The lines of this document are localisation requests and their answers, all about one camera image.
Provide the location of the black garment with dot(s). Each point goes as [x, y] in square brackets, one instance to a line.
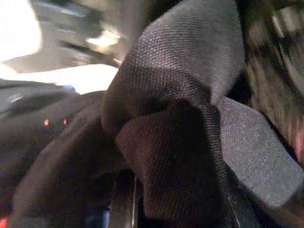
[171, 99]

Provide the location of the pale woven laundry basket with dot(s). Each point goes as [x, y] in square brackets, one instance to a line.
[266, 78]

